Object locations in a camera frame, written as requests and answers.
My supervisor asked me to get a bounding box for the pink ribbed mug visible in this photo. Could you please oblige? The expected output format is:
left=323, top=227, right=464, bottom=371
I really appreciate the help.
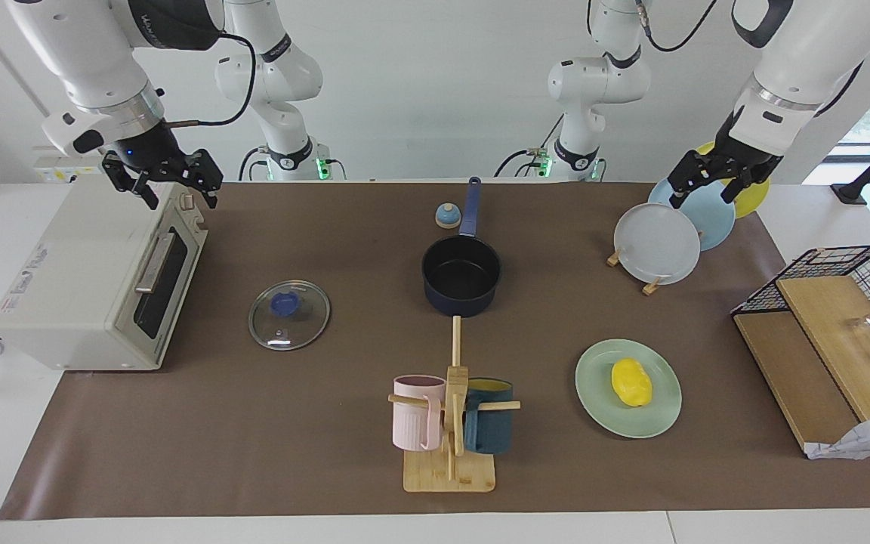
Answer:
left=392, top=375, right=447, bottom=452

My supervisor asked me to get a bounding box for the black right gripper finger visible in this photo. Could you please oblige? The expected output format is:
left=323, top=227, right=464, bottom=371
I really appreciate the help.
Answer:
left=101, top=155, right=160, bottom=211
left=182, top=149, right=224, bottom=209

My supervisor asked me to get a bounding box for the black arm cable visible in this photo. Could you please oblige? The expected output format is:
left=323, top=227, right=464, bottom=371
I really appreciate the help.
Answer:
left=163, top=30, right=256, bottom=128
left=635, top=0, right=862, bottom=118

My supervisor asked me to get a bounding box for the wooden plate rack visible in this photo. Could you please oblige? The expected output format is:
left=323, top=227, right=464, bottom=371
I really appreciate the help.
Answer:
left=606, top=246, right=666, bottom=295

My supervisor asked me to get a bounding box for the grey plate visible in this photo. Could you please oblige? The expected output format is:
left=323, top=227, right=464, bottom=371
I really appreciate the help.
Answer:
left=614, top=202, right=702, bottom=286

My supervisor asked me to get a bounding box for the black wire basket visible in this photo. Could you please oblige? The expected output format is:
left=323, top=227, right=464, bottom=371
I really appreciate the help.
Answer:
left=731, top=244, right=870, bottom=345

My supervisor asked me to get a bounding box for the brown table mat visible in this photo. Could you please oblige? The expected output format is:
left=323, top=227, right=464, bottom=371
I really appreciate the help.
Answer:
left=0, top=181, right=870, bottom=521

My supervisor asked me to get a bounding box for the wooden mug tree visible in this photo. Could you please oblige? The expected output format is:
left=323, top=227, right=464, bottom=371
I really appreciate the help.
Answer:
left=388, top=316, right=520, bottom=493

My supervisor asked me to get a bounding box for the dark teal mug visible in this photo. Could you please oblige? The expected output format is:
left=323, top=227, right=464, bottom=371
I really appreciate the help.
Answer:
left=464, top=378, right=515, bottom=455

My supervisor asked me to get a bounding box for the glass lid with blue knob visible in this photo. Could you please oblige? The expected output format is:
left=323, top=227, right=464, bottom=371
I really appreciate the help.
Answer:
left=248, top=280, right=332, bottom=351

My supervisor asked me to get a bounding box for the dark blue saucepan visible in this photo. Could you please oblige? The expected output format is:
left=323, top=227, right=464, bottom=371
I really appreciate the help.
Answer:
left=421, top=177, right=502, bottom=318

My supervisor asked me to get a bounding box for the cream toaster oven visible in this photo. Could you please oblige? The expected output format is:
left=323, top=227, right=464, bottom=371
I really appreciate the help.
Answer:
left=0, top=175, right=209, bottom=371

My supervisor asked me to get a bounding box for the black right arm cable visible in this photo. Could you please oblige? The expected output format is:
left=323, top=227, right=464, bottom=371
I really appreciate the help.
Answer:
left=163, top=30, right=256, bottom=128

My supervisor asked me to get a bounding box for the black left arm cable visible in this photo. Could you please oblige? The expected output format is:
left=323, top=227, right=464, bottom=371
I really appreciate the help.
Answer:
left=635, top=0, right=862, bottom=118

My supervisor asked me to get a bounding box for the white power strip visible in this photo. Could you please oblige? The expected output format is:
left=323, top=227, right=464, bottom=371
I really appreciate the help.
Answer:
left=33, top=147, right=115, bottom=184

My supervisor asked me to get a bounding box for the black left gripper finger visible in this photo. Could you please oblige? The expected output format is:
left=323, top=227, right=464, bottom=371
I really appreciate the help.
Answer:
left=720, top=162, right=767, bottom=203
left=667, top=151, right=708, bottom=210

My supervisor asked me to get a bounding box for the yellow plate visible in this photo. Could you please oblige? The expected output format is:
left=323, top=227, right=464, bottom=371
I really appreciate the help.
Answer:
left=696, top=141, right=772, bottom=220

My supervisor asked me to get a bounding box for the mint green plate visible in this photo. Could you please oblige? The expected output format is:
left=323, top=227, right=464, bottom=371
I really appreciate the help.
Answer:
left=575, top=338, right=683, bottom=439

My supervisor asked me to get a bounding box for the light blue plate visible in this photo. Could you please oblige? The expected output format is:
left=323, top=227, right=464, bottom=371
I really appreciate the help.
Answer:
left=647, top=178, right=736, bottom=252

